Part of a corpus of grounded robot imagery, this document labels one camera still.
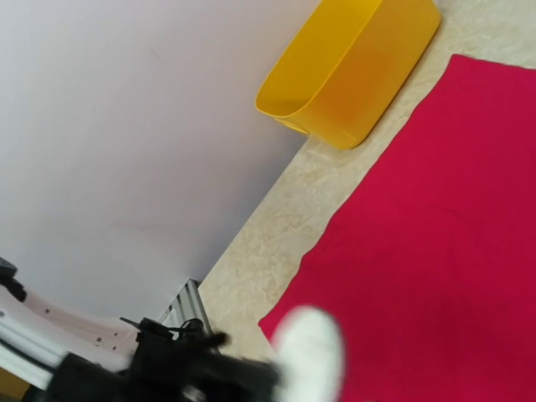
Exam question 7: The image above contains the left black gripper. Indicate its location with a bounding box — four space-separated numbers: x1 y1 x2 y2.
45 318 281 401

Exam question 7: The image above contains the magenta t-shirt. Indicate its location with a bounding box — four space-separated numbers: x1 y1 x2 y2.
260 55 535 401

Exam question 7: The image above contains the yellow plastic basket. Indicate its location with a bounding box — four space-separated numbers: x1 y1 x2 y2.
255 0 441 150

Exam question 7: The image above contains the green blue brooch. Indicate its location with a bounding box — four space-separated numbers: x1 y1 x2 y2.
271 307 344 402

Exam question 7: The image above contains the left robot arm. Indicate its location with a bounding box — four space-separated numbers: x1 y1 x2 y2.
1 260 280 401

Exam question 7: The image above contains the left aluminium post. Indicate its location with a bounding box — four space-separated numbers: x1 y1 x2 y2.
159 279 212 335

